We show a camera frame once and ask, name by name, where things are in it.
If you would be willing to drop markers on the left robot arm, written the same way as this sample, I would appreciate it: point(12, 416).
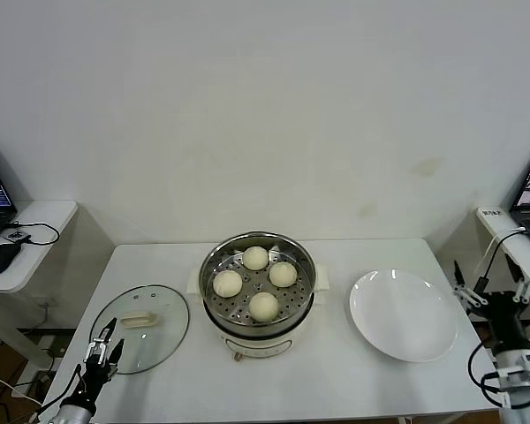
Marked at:
point(73, 416)

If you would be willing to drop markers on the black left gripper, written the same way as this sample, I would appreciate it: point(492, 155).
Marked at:
point(96, 377)

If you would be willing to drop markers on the small device with QR code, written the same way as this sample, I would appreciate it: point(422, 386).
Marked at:
point(14, 235)

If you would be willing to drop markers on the black computer mouse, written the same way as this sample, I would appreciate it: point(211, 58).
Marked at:
point(0, 258)

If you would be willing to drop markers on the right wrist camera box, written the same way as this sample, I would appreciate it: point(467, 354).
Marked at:
point(517, 371)

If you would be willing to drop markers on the white round plate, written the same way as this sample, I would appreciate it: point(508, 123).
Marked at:
point(402, 318)

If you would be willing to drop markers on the white side table rounded corners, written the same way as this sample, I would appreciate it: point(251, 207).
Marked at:
point(48, 212)

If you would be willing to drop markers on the stainless steel steamer basket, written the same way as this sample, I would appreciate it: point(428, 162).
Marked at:
point(291, 305)

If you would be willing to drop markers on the cream electric cooking pot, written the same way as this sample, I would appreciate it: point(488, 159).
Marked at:
point(256, 342)

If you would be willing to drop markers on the white floor power strip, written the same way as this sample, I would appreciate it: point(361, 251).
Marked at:
point(44, 377)

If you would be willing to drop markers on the small printed table label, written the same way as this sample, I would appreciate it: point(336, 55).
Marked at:
point(494, 212)

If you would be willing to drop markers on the round glass pot lid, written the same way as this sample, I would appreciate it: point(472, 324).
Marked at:
point(168, 309)

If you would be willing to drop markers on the white steamed baozi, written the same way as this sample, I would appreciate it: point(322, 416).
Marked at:
point(263, 306)
point(255, 257)
point(282, 274)
point(227, 283)

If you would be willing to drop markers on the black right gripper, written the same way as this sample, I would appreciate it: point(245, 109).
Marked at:
point(505, 318)

